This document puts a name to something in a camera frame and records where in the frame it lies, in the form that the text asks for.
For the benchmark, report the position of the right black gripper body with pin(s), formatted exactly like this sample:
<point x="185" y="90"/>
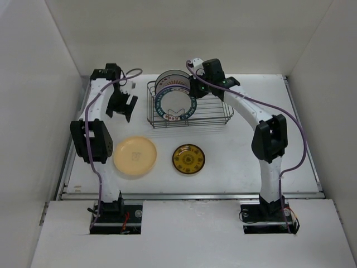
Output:
<point x="206" y="85"/>

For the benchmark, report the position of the wire dish rack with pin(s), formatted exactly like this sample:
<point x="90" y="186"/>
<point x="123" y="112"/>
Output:
<point x="210" y="110"/>

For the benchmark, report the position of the small yellow patterned plate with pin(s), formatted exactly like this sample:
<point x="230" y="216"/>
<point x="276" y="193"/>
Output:
<point x="188" y="159"/>

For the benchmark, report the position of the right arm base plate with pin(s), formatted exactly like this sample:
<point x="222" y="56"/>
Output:
<point x="254" y="222"/>

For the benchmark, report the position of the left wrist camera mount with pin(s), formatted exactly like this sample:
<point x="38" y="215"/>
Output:
<point x="128" y="87"/>

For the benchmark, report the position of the beige plastic plate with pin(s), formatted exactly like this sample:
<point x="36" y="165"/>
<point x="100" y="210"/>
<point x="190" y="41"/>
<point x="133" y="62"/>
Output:
<point x="135" y="156"/>

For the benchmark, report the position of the purple plastic plate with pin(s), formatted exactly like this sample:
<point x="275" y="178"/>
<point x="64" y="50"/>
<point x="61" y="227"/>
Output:
<point x="162" y="93"/>

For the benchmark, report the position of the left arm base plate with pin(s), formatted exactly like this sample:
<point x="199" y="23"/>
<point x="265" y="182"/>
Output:
<point x="116" y="220"/>

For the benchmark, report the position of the white plate blue rim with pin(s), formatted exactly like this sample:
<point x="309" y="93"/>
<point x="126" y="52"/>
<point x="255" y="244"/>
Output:
<point x="176" y="106"/>

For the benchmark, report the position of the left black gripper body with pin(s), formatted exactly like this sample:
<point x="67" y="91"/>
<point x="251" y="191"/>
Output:
<point x="117" y="100"/>

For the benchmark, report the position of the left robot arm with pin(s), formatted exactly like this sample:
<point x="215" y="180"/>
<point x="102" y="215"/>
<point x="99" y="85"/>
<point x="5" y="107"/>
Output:
<point x="92" y="140"/>

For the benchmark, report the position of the grey rimmed patterned plate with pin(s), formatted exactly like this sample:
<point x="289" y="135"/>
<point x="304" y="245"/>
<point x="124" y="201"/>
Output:
<point x="172" y="77"/>

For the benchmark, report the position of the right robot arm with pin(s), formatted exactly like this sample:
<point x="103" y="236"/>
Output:
<point x="270" y="131"/>

